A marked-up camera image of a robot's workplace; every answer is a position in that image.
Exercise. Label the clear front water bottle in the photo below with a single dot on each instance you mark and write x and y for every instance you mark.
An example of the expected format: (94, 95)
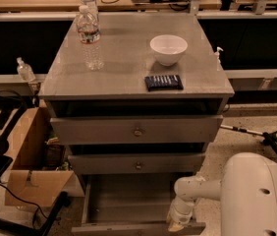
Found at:
(89, 34)

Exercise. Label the grey drawer cabinet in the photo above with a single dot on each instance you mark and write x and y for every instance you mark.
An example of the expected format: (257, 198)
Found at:
(70, 90)

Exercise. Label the grey drawer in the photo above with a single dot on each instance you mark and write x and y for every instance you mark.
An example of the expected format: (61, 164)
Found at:
(118, 131)
(130, 205)
(136, 163)

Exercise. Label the clear water bottle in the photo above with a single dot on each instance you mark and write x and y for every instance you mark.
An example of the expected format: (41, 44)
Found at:
(89, 34)
(90, 6)

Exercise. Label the black tripod with metal pole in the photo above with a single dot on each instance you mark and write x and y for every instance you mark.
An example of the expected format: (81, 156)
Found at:
(269, 139)

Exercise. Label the grey middle drawer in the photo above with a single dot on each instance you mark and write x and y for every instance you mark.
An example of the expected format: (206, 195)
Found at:
(136, 163)

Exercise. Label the black stand frame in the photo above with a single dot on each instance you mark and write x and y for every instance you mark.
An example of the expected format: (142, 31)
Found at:
(61, 201)

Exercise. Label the brown cardboard box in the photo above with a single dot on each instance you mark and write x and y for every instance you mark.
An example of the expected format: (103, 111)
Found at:
(29, 179)

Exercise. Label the grey top drawer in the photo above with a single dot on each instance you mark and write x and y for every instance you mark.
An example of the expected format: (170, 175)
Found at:
(118, 131)

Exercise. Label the clear rear water bottle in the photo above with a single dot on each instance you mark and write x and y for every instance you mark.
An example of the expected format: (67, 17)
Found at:
(90, 6)

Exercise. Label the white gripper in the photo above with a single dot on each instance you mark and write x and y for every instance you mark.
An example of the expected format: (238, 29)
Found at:
(182, 214)

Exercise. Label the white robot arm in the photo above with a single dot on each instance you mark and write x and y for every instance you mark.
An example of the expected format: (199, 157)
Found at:
(247, 193)

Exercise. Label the dark blue snack packet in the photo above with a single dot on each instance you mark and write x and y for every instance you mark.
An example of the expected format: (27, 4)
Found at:
(161, 82)

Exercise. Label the grey bottom drawer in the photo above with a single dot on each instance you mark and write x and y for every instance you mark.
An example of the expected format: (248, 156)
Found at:
(130, 205)

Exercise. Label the white bowl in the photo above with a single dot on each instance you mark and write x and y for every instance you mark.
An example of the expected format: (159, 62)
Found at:
(168, 49)

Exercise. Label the small clear sanitizer bottle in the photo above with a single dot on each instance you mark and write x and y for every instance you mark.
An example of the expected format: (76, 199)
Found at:
(25, 71)

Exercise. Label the white pump dispenser bottle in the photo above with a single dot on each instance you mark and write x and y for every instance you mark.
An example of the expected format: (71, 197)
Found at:
(218, 53)

